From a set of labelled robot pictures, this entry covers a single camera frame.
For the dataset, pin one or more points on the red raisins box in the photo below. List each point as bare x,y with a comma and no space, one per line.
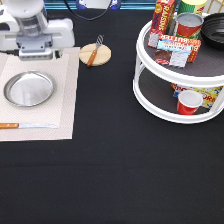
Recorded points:
161,21

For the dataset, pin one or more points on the white two-tier turntable shelf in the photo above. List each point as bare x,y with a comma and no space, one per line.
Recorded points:
151,84

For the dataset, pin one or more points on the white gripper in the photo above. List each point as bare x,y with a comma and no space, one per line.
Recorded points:
36,37

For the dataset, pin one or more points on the black bowl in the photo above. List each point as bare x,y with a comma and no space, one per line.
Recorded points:
212,30

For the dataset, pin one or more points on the beige woven placemat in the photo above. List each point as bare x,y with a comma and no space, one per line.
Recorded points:
58,109

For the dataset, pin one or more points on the round wooden coaster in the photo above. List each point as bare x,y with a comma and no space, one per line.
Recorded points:
102,57

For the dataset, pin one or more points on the yellow green canister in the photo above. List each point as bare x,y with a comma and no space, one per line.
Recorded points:
192,6

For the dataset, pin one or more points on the butter box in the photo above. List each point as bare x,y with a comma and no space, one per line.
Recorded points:
180,44

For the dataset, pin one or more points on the yellow popcorn box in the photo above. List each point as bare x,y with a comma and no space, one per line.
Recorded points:
209,94

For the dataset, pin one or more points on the round silver metal plate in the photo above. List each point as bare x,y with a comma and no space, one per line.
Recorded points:
29,88

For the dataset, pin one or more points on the red cup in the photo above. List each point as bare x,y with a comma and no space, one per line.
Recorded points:
188,102

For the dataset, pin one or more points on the fork with wooden handle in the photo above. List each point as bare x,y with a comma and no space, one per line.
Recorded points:
99,42

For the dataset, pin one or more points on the knife with wooden handle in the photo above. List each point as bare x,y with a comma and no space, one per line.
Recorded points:
25,125

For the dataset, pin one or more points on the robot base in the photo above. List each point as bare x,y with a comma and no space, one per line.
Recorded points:
98,4

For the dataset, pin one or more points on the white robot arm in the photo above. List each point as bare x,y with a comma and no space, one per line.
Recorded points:
24,9

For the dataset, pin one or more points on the red tin can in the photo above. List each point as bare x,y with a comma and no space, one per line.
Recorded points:
188,25

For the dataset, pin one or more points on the chocolate pudding packet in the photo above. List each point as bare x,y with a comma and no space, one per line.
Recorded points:
171,58

